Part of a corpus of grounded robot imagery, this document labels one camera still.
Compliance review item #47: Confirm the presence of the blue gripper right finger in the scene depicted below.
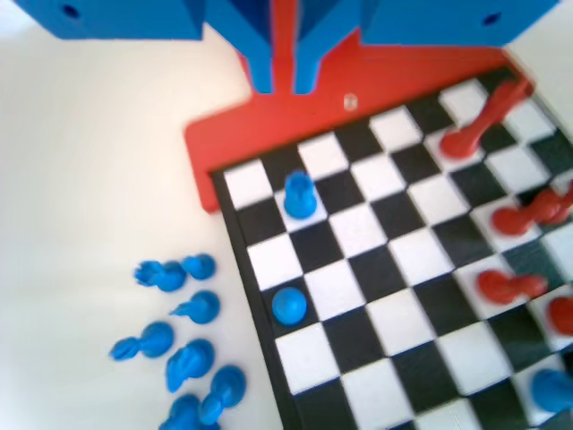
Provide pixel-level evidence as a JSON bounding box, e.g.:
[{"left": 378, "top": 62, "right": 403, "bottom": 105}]
[{"left": 293, "top": 0, "right": 372, "bottom": 96}]

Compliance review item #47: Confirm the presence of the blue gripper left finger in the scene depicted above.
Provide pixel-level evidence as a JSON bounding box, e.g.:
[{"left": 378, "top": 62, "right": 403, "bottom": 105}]
[{"left": 203, "top": 0, "right": 275, "bottom": 95}]

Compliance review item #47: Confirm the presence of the red chess king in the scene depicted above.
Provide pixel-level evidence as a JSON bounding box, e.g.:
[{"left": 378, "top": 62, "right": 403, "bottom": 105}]
[{"left": 438, "top": 79, "right": 536, "bottom": 161}]

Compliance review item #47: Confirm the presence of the red chess pawn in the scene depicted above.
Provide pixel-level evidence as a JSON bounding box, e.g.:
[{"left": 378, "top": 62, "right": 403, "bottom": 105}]
[
  {"left": 491, "top": 181, "right": 573, "bottom": 237},
  {"left": 476, "top": 268, "right": 548, "bottom": 308}
]

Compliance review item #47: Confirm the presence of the blue chess queen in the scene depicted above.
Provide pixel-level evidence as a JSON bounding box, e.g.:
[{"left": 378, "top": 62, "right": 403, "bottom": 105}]
[{"left": 109, "top": 321, "right": 175, "bottom": 361}]

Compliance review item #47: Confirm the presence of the red piece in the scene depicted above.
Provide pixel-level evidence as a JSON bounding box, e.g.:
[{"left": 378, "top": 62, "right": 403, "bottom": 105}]
[{"left": 546, "top": 296, "right": 573, "bottom": 337}]

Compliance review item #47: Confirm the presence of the blue chess king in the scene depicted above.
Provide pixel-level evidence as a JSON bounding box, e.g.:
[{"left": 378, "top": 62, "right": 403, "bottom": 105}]
[{"left": 530, "top": 367, "right": 573, "bottom": 416}]

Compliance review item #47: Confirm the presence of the black white chessboard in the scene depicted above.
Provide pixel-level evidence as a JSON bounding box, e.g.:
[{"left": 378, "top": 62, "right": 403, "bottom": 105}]
[{"left": 210, "top": 66, "right": 573, "bottom": 430}]

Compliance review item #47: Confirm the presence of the red base plate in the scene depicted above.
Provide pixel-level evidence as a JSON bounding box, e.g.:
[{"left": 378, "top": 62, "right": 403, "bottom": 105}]
[{"left": 184, "top": 0, "right": 536, "bottom": 215}]

